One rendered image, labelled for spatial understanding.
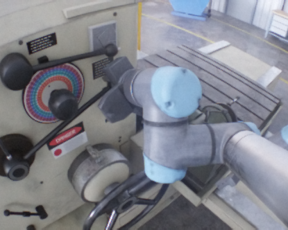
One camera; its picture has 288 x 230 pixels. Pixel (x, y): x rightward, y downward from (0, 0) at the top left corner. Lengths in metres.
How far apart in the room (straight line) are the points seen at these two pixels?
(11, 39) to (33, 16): 0.07
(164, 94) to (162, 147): 0.09
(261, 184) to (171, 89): 0.18
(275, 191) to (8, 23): 0.55
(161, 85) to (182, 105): 0.04
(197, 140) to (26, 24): 0.42
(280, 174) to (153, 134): 0.20
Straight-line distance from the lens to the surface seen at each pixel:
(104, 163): 0.72
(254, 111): 1.74
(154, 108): 0.34
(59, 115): 0.50
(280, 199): 0.25
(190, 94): 0.33
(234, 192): 1.53
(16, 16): 0.53
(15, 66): 0.45
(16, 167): 0.58
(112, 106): 0.43
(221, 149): 0.38
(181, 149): 0.36
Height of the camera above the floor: 1.99
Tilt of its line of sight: 43 degrees down
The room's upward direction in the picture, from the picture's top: 2 degrees clockwise
